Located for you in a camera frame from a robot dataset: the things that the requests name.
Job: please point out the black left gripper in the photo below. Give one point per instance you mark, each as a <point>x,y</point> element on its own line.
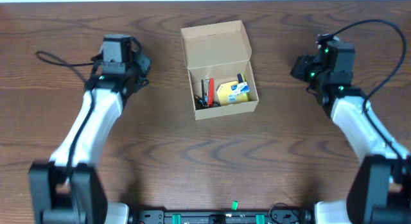
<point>137,49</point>

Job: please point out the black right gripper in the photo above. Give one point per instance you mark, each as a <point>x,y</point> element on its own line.
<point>301,61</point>

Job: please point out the yellow highlighter with black cap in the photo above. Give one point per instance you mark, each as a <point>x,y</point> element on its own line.
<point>241,79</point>

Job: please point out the cardboard box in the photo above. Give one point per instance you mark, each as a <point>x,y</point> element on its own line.
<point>219,51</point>

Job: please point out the yellow black correction tape dispenser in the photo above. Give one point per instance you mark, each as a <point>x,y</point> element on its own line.
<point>202,103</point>

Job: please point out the red stapler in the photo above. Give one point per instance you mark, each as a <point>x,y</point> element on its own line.
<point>208,89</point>

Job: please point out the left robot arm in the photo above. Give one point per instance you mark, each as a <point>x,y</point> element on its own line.
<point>66,188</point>

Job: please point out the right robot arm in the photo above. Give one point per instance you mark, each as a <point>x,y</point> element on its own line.
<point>380,192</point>

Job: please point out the yellow sticky notes pad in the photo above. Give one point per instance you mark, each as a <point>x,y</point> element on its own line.
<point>225,96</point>

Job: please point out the black mounting rail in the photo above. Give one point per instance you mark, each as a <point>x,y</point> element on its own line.
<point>279,213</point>

